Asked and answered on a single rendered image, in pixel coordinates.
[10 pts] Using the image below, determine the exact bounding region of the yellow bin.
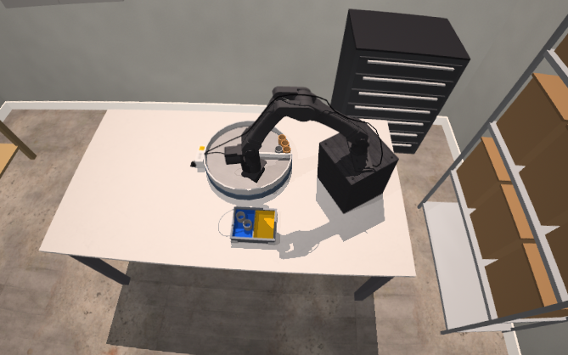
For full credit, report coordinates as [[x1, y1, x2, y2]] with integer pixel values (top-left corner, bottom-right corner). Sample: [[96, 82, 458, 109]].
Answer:
[[253, 211, 275, 239]]

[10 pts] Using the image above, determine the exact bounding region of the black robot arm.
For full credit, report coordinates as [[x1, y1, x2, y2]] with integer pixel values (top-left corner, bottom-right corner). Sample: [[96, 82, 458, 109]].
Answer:
[[224, 87, 373, 173]]

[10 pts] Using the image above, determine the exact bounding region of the blue bin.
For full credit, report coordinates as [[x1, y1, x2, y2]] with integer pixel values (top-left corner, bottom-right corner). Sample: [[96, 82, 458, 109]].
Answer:
[[233, 209, 255, 237]]

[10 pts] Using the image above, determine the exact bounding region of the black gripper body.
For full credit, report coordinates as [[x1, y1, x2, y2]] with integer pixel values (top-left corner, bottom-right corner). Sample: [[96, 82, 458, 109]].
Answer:
[[241, 158, 267, 182]]

